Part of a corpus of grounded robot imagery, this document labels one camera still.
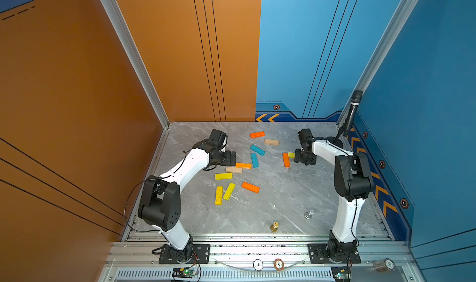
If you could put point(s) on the white round token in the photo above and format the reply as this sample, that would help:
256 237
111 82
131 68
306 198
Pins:
258 265

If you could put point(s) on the beige block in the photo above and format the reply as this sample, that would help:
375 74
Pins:
272 142
234 170

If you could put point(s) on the black microphone on stand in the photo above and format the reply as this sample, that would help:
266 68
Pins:
348 123

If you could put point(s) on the green circuit board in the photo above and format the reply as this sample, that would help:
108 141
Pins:
183 274
341 274

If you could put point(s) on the teal block lower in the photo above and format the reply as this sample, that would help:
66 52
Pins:
255 161

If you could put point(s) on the teal block upper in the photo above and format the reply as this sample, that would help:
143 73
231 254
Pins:
257 149

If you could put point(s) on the yellow block horizontal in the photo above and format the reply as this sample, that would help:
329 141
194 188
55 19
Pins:
224 176

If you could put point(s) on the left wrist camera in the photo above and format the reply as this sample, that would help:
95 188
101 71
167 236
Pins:
218 138

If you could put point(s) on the yellow block tilted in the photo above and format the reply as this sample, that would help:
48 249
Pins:
229 191

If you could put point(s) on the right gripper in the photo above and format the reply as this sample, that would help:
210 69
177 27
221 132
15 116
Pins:
297 157

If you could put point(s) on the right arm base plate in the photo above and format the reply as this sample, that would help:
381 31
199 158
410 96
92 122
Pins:
316 253

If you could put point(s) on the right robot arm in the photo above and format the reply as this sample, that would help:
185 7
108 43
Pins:
353 183

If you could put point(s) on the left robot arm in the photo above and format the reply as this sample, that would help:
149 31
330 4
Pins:
160 204

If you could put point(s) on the light orange block centre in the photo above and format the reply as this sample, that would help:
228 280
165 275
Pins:
243 165

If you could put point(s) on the silver weight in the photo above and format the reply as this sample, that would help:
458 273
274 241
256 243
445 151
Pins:
308 214

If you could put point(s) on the teal block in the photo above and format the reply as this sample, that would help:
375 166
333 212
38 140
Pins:
257 149
255 161

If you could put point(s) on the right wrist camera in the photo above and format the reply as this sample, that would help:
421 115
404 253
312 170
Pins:
305 136

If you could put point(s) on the left green circuit board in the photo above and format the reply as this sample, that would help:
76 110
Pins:
183 274

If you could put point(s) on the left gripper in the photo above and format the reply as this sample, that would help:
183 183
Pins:
228 158

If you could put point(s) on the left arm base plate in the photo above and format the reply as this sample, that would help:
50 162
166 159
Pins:
200 253

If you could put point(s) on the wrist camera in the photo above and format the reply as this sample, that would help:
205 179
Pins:
305 136
218 138

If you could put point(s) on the brass weight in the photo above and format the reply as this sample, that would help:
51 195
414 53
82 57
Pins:
274 227

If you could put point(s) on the copper round token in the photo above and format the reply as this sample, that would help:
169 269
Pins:
278 264

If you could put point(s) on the right green circuit board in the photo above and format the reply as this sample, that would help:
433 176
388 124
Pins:
341 274

